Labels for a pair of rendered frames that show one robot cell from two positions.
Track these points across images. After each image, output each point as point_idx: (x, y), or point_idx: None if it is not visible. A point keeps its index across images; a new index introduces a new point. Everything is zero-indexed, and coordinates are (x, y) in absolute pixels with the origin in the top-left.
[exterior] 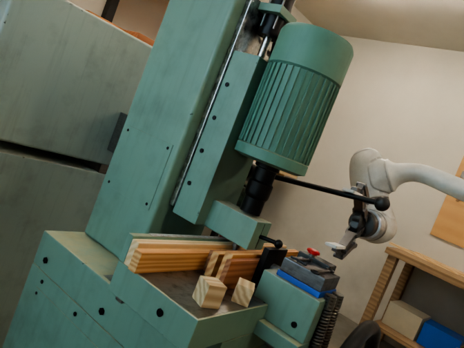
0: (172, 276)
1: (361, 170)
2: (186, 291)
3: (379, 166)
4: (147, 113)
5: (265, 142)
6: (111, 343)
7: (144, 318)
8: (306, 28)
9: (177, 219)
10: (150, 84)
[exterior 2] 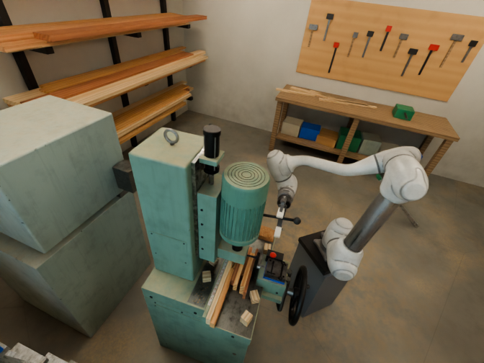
0: (225, 310)
1: (275, 168)
2: (236, 318)
3: (284, 165)
4: (159, 227)
5: (239, 239)
6: None
7: (226, 336)
8: (243, 193)
9: None
10: (150, 213)
